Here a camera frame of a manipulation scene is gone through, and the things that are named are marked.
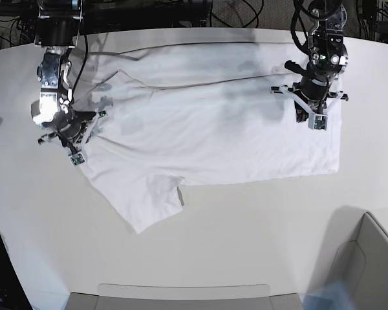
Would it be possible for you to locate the black white gripper body right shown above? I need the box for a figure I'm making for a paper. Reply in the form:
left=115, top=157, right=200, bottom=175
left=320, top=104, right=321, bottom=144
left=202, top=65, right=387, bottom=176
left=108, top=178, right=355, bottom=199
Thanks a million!
left=38, top=110, right=107, bottom=155

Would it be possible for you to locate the black white gripper body left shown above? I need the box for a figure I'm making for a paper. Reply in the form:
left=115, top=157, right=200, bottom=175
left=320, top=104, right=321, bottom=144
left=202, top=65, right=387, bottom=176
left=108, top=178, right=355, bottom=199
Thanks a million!
left=270, top=60, right=349, bottom=114

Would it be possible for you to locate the white T-shirt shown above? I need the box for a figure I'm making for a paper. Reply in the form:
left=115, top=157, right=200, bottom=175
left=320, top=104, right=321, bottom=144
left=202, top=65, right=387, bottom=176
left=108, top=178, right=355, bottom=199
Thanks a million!
left=76, top=43, right=341, bottom=233

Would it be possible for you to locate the grey cardboard box right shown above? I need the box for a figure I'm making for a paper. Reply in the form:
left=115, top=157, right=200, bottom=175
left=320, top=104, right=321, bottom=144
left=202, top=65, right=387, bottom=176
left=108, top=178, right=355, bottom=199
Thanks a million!
left=326, top=212, right=388, bottom=309

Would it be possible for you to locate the grey bin bottom edge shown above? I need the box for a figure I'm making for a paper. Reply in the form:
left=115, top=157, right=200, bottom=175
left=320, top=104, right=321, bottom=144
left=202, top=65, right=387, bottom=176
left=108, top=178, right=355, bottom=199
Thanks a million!
left=65, top=284, right=303, bottom=309

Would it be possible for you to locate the blue cloth bottom right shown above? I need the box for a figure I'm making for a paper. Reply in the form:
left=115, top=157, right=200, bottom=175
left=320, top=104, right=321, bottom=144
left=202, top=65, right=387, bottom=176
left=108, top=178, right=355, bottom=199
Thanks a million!
left=302, top=281, right=354, bottom=310

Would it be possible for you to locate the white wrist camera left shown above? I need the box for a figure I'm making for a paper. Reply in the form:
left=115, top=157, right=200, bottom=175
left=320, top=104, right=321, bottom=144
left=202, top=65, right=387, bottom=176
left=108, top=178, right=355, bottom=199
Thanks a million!
left=308, top=113, right=328, bottom=130

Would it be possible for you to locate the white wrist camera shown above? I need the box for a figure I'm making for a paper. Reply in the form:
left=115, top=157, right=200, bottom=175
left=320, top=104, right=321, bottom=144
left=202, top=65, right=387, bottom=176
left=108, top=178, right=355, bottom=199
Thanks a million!
left=69, top=151, right=87, bottom=167
left=308, top=113, right=328, bottom=130

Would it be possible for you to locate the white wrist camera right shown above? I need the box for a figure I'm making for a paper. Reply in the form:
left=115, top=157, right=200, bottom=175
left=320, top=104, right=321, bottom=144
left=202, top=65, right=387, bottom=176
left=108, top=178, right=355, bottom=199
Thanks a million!
left=69, top=151, right=87, bottom=167

